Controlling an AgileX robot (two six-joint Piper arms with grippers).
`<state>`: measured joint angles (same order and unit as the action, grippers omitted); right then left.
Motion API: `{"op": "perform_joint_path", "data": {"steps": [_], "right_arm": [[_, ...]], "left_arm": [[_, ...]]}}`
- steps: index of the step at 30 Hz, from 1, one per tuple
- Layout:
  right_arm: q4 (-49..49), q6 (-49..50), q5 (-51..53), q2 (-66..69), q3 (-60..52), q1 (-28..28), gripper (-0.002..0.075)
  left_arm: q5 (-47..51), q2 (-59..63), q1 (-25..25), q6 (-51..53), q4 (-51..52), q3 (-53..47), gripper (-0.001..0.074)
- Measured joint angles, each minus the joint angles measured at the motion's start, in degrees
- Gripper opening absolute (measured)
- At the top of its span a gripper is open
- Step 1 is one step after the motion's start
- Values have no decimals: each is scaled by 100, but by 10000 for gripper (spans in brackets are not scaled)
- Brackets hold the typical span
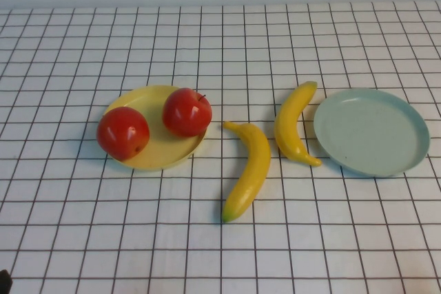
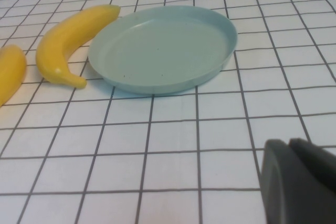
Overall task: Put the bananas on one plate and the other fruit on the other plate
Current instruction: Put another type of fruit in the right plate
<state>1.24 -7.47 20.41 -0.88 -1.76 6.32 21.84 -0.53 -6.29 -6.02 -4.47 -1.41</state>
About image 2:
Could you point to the long yellow banana green tip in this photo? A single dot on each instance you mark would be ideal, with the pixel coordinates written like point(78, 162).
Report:
point(10, 72)

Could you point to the short curved yellow banana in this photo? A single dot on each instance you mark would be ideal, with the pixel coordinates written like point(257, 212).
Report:
point(57, 51)

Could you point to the white grid-pattern tablecloth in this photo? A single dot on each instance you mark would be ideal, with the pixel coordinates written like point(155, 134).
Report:
point(131, 155)

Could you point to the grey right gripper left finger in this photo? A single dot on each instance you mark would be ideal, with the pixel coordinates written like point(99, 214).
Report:
point(288, 187)

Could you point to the light blue round plate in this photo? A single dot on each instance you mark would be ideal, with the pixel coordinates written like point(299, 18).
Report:
point(162, 51)

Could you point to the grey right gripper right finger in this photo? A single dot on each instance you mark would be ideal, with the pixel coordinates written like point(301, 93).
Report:
point(317, 161)

